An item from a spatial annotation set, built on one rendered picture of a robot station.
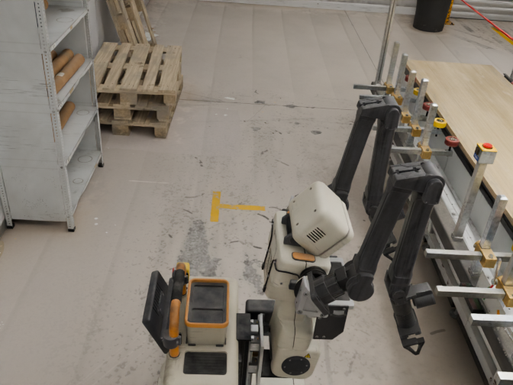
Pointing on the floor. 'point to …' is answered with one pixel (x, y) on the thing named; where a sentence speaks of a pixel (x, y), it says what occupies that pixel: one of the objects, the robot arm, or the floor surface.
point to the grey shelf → (13, 43)
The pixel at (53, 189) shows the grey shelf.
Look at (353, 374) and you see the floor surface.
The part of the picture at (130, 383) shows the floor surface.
